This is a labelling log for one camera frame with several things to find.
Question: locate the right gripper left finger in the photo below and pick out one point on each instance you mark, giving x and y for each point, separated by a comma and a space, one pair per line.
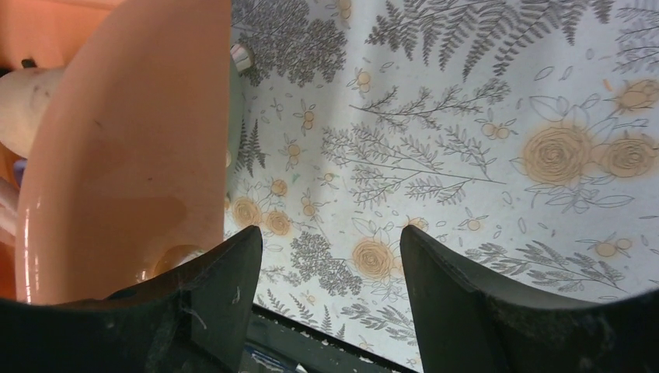
193, 318

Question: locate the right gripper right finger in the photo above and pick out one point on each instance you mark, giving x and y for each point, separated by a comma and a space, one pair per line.
468, 318

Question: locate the cream round drawer organizer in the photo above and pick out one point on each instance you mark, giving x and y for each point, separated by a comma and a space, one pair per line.
126, 175

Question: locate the beige makeup sponge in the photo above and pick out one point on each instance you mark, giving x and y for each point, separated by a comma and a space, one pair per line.
25, 95

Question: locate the pink handle brush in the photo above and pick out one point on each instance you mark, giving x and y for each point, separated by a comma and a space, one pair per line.
9, 214

